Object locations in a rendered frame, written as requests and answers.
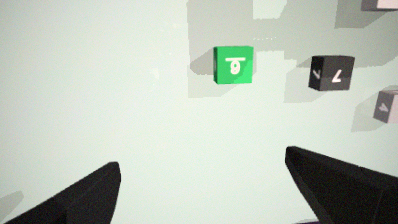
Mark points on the pale pink block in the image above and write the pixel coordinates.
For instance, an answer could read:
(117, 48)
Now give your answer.
(386, 108)

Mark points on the green block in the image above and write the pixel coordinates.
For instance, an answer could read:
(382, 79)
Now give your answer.
(233, 64)

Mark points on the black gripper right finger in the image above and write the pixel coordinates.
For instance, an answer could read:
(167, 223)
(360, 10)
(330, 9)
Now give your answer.
(341, 192)

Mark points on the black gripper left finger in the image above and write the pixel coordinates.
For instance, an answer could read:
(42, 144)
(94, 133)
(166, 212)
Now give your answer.
(91, 200)

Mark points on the dark grey digit block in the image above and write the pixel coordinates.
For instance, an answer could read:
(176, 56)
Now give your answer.
(330, 72)

